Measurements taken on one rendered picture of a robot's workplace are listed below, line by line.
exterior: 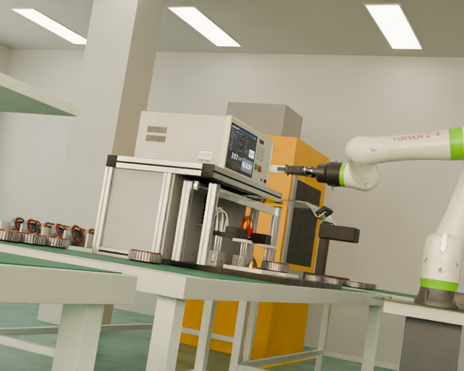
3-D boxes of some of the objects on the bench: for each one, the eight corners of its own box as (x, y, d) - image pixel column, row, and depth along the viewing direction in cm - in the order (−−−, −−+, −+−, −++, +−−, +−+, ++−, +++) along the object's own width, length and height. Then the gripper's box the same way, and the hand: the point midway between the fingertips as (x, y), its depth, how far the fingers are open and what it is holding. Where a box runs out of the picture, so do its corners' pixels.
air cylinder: (225, 267, 269) (227, 252, 270) (216, 266, 262) (218, 251, 263) (212, 265, 271) (214, 250, 272) (203, 264, 264) (205, 249, 265)
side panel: (160, 264, 254) (175, 174, 258) (156, 263, 252) (171, 173, 255) (95, 253, 266) (110, 168, 269) (90, 253, 263) (105, 166, 267)
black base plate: (341, 290, 291) (342, 284, 291) (287, 285, 233) (289, 278, 233) (236, 273, 311) (236, 268, 311) (162, 264, 253) (163, 258, 253)
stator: (292, 274, 285) (294, 264, 285) (283, 272, 275) (284, 263, 275) (266, 270, 290) (267, 260, 290) (255, 269, 280) (257, 259, 280)
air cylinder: (250, 270, 291) (251, 257, 291) (242, 269, 284) (244, 255, 285) (238, 269, 293) (240, 255, 293) (230, 268, 286) (233, 254, 287)
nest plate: (276, 275, 264) (277, 271, 264) (261, 273, 251) (262, 270, 251) (239, 269, 270) (239, 266, 271) (222, 267, 257) (223, 263, 257)
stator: (166, 265, 241) (169, 254, 242) (151, 263, 231) (153, 252, 231) (137, 260, 245) (139, 249, 246) (121, 258, 235) (122, 247, 235)
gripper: (322, 180, 270) (262, 175, 280) (331, 185, 281) (275, 180, 291) (324, 160, 270) (265, 156, 280) (334, 166, 282) (277, 162, 292)
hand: (278, 168), depth 284 cm, fingers closed
